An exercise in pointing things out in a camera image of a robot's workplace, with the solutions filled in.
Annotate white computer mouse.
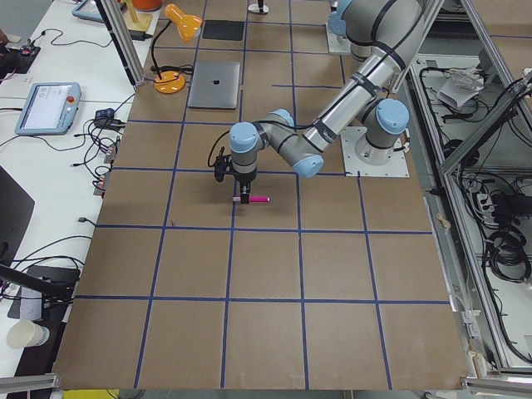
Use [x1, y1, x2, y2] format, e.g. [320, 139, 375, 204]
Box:
[248, 2, 269, 15]

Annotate pink marker pen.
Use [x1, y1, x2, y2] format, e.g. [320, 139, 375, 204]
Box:
[232, 196, 270, 203]

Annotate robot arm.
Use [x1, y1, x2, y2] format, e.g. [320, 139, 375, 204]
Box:
[229, 1, 426, 204]

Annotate black mousepad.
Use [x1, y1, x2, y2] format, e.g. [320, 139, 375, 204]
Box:
[202, 20, 244, 41]

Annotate silver laptop notebook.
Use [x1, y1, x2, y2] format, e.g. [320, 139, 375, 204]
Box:
[188, 60, 240, 110]

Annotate orange cylindrical container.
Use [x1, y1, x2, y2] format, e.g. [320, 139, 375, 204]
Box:
[132, 0, 162, 12]

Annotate orange desk lamp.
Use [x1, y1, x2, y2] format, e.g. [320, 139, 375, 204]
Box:
[150, 3, 204, 95]

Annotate black power adapter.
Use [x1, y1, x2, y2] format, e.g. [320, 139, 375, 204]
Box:
[129, 29, 153, 42]

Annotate wooden stand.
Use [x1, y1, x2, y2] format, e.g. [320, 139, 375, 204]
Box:
[124, 0, 153, 32]

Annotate blue teach pendant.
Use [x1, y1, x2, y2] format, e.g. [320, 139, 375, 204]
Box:
[71, 0, 103, 22]
[14, 82, 81, 135]

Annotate white paper cup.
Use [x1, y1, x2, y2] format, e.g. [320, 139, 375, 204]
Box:
[7, 320, 50, 349]

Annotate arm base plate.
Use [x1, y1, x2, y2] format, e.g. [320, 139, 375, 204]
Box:
[325, 24, 351, 55]
[340, 126, 410, 178]

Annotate black lamp power cable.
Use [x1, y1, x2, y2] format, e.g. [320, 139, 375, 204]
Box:
[149, 64, 196, 88]

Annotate aluminium frame post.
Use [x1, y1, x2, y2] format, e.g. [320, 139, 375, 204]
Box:
[96, 0, 145, 87]

